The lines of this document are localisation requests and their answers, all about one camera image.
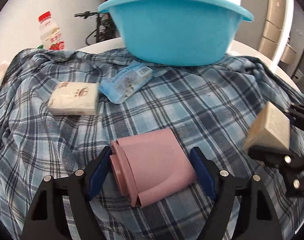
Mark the pink plastic cup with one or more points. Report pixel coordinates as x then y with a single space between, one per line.
150 167

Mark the red cap milk bottle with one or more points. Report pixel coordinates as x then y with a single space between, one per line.
50 33

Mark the blue tissue pack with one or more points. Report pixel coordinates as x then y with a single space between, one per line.
126 82

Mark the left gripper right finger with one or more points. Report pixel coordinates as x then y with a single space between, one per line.
257 218

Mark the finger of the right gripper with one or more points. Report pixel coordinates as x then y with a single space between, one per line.
290 166
295 113

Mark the black electric bicycle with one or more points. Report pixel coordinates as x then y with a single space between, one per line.
105 28

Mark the white tissue pack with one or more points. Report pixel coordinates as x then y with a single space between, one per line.
74 98

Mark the blue plaid shirt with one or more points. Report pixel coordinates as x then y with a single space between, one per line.
211 107

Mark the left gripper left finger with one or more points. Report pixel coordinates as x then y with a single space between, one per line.
46 217

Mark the blue plastic basin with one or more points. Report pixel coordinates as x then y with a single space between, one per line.
177 32

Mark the beige cosmetic box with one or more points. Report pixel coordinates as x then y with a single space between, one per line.
271 128

